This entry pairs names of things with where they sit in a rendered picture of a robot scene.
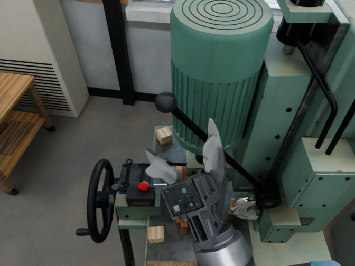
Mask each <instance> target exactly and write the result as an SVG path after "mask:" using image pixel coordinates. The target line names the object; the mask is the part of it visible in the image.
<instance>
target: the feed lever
mask: <svg viewBox="0 0 355 266"><path fill-rule="evenodd" d="M176 103H177V101H176V97H175V96H174V94H172V93H171V92H168V91H163V92H161V93H159V94H158V95H157V96H156V98H155V106H156V108H157V110H158V111H160V112H162V113H171V114H173V115H174V116H175V117H176V118H178V120H179V121H180V122H182V123H183V124H184V125H185V126H186V127H188V128H189V129H190V130H191V131H192V132H193V133H194V134H195V135H197V136H198V137H199V138H200V139H201V140H202V141H203V142H204V143H206V141H207V139H208V135H207V134H206V133H205V132H204V131H203V130H202V129H200V128H199V127H198V126H197V125H196V124H195V123H194V122H193V121H192V120H191V119H190V118H189V117H188V116H186V115H185V114H184V113H183V112H182V111H181V110H180V109H179V108H178V107H177V106H176ZM223 151H224V150H223ZM224 155H225V160H226V162H227V163H228V164H229V165H230V166H231V167H232V168H234V169H235V170H236V171H237V172H238V173H239V174H240V175H241V176H242V177H244V178H245V179H246V180H247V181H249V182H250V183H251V184H252V185H253V191H254V197H255V203H256V206H258V207H259V208H263V209H270V208H275V207H278V206H279V205H280V204H281V203H284V204H288V203H287V199H286V197H284V196H281V194H280V191H279V187H278V183H277V182H276V181H274V180H271V179H263V180H260V181H256V180H255V179H254V178H253V177H252V176H251V175H250V174H249V173H248V172H247V171H246V170H244V169H243V168H242V167H241V166H240V165H239V164H238V163H237V162H236V161H235V160H234V159H233V158H232V157H231V156H229V155H228V154H227V153H226V152H225V151H224Z"/></svg>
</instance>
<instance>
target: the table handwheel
mask: <svg viewBox="0 0 355 266"><path fill-rule="evenodd" d="M103 168H105V170H106V172H105V179H104V184H103V187H102V191H97V190H98V184H99V179H100V175H101V172H102V170H103ZM114 183H115V181H114V171H113V168H112V165H111V163H110V161H109V160H107V159H101V160H99V161H98V162H97V163H96V165H95V167H94V169H93V171H92V174H91V178H90V183H89V188H88V197H87V224H88V230H89V234H90V237H91V239H92V240H93V241H94V242H95V243H102V242H103V241H104V240H105V239H106V238H107V236H108V233H109V231H110V228H111V224H112V220H113V214H114V206H115V204H114V198H113V192H112V187H111V186H112V185H113V184H114ZM107 187H108V191H107ZM97 208H101V211H102V219H103V228H102V230H101V232H100V233H99V231H98V227H97V218H96V209H97ZM106 209H107V210H106Z"/></svg>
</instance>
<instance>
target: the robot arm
mask: <svg viewBox="0 0 355 266"><path fill-rule="evenodd" d="M207 131H208V139H207V141H206V143H205V144H204V147H203V163H204V164H205V171H204V169H203V168H202V169H200V170H199V171H198V173H197V174H195V175H193V176H192V175H191V174H187V175H186V176H185V180H184V181H181V173H180V171H179V170H178V169H177V168H175V167H171V166H169V165H168V164H167V162H166V160H163V159H162V158H161V157H160V156H159V155H158V153H157V152H154V151H152V150H150V149H148V148H146V149H145V151H146V154H147V157H148V160H149V161H150V163H151V165H150V166H149V167H148V168H147V169H146V174H147V175H148V176H149V177H152V178H160V179H163V180H164V181H165V182H166V184H167V188H165V189H164V190H163V191H161V193H162V195H163V198H164V200H165V203H166V205H167V208H168V210H169V213H170V215H171V218H172V220H176V219H179V218H180V219H181V221H182V222H183V223H186V222H188V224H189V226H190V229H191V231H192V234H193V236H194V240H195V241H194V242H193V243H192V246H193V249H194V253H195V256H196V257H197V260H198V263H199V265H200V266H256V264H255V262H254V260H253V257H252V255H251V252H250V250H249V248H248V245H247V243H246V241H245V239H244V236H243V234H242V232H241V231H239V230H234V228H233V226H232V224H231V223H221V221H222V219H223V211H224V206H225V198H226V189H227V181H228V179H227V177H226V171H227V166H226V160H225V155H224V151H223V147H222V144H221V139H220V136H219V132H218V130H217V127H216V125H215V123H214V121H213V119H212V118H208V125H207ZM167 200H168V201H167ZM171 209H172V210H171ZM184 219H187V221H186V222H185V221H183V220H184ZM287 266H341V265H340V264H339V263H337V262H335V261H332V260H327V261H316V262H315V261H310V262H309V263H302V264H295V265H287Z"/></svg>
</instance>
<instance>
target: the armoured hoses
mask: <svg viewBox="0 0 355 266"><path fill-rule="evenodd" d="M119 178H120V173H119V172H116V173H114V181H115V183H114V184H113V185H112V186H111V187H112V192H113V198H114V203H115V199H116V193H117V192H118V191H119V188H118V181H119ZM116 216H117V222H119V217H118V215H117V212H116ZM118 229H119V235H120V240H121V244H122V249H123V254H124V260H125V265H126V266H135V260H134V256H133V249H132V244H131V239H130V233H129V229H120V228H119V227H118Z"/></svg>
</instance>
